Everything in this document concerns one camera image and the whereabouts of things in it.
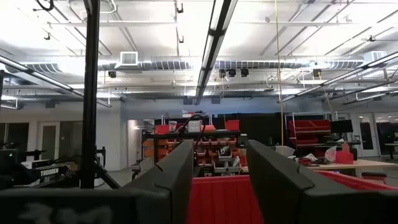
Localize glass door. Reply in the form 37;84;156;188
355;112;381;158

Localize clear plastic bag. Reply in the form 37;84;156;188
324;145;338;163

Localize shelf with orange bins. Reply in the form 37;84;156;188
142;113;243;177

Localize black computer monitor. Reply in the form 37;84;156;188
330;119;354;134

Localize small red container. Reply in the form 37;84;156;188
335;142;354;165

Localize long ceiling light fixture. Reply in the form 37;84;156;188
0;55;113;109
193;0;239;106
277;51;398;104

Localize wooden work table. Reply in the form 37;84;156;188
306;159;398;172

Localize black diagonal frame brace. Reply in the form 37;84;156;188
93;161;121;189

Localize large red plastic bin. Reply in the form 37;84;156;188
186;170;398;224

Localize black vertical frame post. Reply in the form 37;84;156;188
79;0;101;189

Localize red stool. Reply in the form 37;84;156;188
361;172;388;185

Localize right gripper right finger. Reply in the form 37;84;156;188
247;139;354;224

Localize white door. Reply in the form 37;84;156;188
37;121;61;161

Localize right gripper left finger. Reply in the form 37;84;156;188
123;139;194;224

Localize white ceiling vent box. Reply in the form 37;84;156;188
362;50;388;63
114;50;139;70

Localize ribbed ceiling air duct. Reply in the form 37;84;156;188
18;55;364;73

